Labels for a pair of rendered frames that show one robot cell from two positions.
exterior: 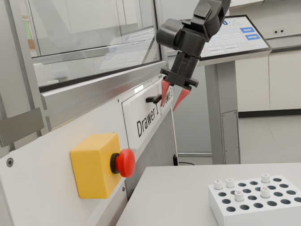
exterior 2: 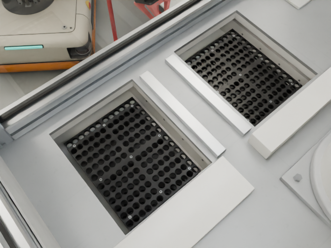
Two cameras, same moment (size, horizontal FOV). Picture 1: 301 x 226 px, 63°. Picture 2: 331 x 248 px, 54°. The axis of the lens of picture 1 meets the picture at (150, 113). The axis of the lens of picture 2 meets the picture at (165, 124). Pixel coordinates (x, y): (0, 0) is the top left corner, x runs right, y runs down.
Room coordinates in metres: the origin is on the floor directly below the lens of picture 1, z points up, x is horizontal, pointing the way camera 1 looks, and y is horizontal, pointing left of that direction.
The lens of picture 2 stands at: (1.18, 0.31, 1.51)
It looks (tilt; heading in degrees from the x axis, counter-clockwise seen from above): 63 degrees down; 213
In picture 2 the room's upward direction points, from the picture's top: 2 degrees clockwise
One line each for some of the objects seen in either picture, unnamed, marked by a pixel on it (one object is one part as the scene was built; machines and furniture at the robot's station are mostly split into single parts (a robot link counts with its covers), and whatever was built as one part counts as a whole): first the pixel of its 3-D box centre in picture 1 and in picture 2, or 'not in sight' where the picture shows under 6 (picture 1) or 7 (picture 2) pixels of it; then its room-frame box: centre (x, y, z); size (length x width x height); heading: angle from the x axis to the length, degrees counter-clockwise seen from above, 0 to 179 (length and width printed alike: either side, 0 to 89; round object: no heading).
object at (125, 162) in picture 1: (122, 162); not in sight; (0.33, 0.05, 0.88); 0.04 x 0.03 x 0.04; 165
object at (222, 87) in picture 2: not in sight; (237, 82); (0.71, 0.21, 0.87); 0.22 x 0.18 x 0.06; 75
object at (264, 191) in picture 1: (265, 202); not in sight; (0.32, -0.15, 0.79); 0.01 x 0.01 x 0.05
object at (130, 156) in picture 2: not in sight; (132, 162); (1.01, 0.13, 0.87); 0.22 x 0.18 x 0.06; 75
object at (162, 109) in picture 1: (164, 92); not in sight; (0.96, -0.07, 0.87); 0.29 x 0.02 x 0.11; 165
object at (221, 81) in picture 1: (229, 128); not in sight; (1.51, -0.49, 0.51); 0.50 x 0.45 x 1.02; 22
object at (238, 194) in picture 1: (239, 206); not in sight; (0.32, -0.11, 0.79); 0.01 x 0.01 x 0.05
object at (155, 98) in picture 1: (153, 99); not in sight; (0.65, -0.01, 0.91); 0.07 x 0.04 x 0.01; 165
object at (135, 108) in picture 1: (145, 111); not in sight; (0.66, 0.01, 0.87); 0.29 x 0.02 x 0.11; 165
